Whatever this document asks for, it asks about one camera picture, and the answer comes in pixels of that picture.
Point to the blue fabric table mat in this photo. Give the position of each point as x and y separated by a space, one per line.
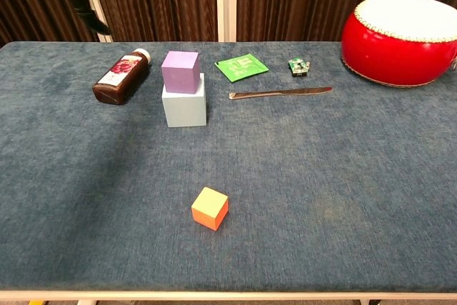
321 176

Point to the large light blue cube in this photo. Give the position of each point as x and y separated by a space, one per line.
184 110

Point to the red drum white skin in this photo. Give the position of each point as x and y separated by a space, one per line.
392 51

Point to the small green circuit board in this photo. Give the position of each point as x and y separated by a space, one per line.
298 66

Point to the small orange cube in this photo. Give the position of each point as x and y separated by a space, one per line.
210 208

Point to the metal table knife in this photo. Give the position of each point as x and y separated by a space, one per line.
278 93

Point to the dark juice bottle white cap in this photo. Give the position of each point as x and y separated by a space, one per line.
121 76

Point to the purple wooden cube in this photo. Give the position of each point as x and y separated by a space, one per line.
180 73

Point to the green foil sachet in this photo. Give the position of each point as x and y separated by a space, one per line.
241 67

